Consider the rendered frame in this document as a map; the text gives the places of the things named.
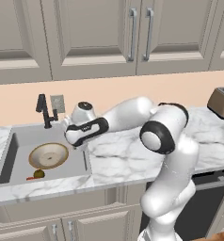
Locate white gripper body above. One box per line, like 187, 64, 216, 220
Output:
60, 114, 73, 129

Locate tan rimmed white bowl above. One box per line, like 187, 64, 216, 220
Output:
28, 142, 70, 170

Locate grey kitchen sink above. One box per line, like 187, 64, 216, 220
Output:
0, 120, 93, 189

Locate green brown kiwi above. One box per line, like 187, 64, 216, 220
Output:
33, 169, 46, 179

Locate beige panel under sink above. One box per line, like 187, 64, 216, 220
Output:
3, 188, 107, 223

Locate black tap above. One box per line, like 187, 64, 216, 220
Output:
35, 93, 60, 130

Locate beige base cupboard door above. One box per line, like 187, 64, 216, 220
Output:
60, 204, 144, 241
0, 218, 67, 241

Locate bronze toaster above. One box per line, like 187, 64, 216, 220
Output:
206, 87, 224, 121

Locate black dishwasher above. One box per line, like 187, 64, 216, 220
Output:
139, 169, 224, 241

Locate grey wall socket plate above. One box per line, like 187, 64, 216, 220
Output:
49, 94, 67, 115

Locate silver cupboard door handle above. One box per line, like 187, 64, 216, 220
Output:
51, 223, 59, 241
142, 8, 155, 62
67, 220, 75, 241
127, 8, 138, 62

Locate silver dishwasher handle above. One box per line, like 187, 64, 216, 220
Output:
194, 175, 224, 191

